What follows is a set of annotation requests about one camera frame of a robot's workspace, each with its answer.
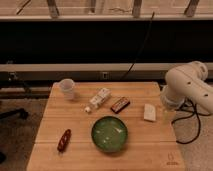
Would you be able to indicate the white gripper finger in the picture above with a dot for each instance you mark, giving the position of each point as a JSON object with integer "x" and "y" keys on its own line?
{"x": 149, "y": 113}

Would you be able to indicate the green ceramic bowl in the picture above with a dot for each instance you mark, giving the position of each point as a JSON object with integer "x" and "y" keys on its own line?
{"x": 109, "y": 134}

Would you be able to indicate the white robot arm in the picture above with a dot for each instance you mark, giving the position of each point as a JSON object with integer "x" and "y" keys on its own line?
{"x": 187, "y": 82}

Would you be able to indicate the brown chocolate bar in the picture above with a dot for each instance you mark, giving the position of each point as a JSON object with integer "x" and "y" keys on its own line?
{"x": 120, "y": 105}

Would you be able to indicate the clear plastic measuring cup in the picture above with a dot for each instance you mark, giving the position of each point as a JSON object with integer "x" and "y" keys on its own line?
{"x": 66, "y": 86}

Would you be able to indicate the red pocket knife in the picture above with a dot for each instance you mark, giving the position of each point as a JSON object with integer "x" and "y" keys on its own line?
{"x": 64, "y": 140}

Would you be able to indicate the black chair base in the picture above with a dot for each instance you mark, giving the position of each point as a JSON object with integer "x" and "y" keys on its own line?
{"x": 22, "y": 113}

